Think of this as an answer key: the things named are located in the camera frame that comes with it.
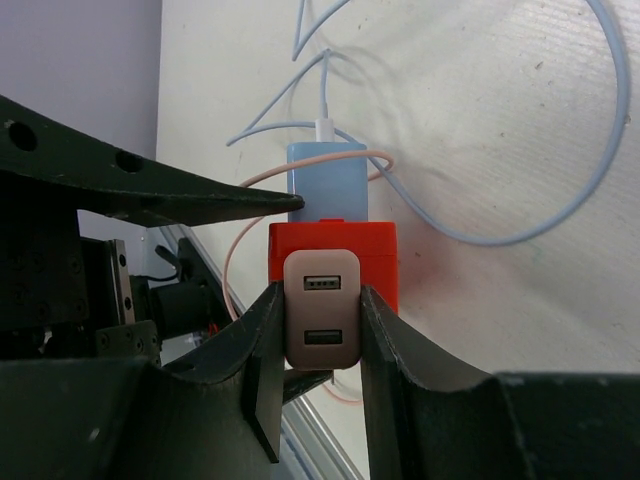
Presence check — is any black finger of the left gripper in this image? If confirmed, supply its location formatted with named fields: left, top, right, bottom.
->
left=1, top=97, right=304, bottom=227

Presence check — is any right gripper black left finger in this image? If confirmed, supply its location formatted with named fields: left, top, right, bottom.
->
left=1, top=283, right=284, bottom=479

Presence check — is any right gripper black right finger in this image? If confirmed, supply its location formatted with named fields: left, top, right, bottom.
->
left=361, top=287, right=639, bottom=479

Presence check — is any brown usb charger plug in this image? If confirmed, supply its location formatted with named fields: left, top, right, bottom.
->
left=283, top=249, right=361, bottom=371

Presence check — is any red cube socket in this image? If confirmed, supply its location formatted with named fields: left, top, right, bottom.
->
left=268, top=219, right=399, bottom=311

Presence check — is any blue usb charger plug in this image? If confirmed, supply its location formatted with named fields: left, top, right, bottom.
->
left=287, top=157, right=368, bottom=223

